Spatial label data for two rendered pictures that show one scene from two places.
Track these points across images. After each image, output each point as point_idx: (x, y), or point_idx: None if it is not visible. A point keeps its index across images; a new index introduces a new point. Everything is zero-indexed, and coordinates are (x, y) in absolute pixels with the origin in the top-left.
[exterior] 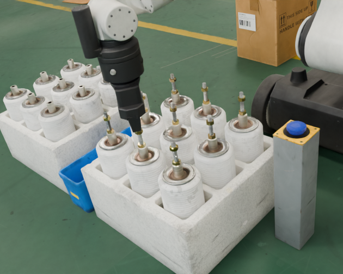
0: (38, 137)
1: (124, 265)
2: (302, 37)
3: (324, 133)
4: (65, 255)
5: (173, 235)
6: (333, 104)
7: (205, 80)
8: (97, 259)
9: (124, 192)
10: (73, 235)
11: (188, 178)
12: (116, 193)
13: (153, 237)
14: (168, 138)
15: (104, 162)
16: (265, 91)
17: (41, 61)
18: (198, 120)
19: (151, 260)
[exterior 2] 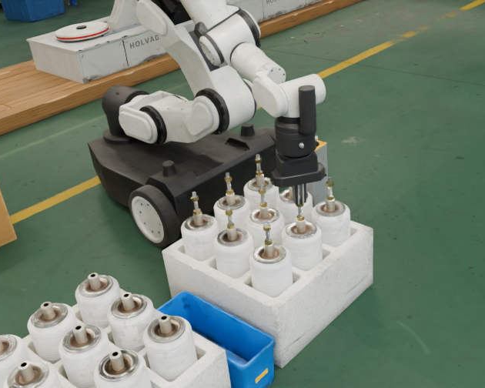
0: (185, 377)
1: (354, 330)
2: (224, 107)
3: (222, 192)
4: (346, 385)
5: (365, 245)
6: (214, 165)
7: None
8: (348, 353)
9: (322, 266)
10: (313, 386)
11: (337, 202)
12: (319, 275)
13: (347, 279)
14: (273, 219)
15: (289, 271)
16: (163, 199)
17: None
18: (244, 207)
19: (346, 312)
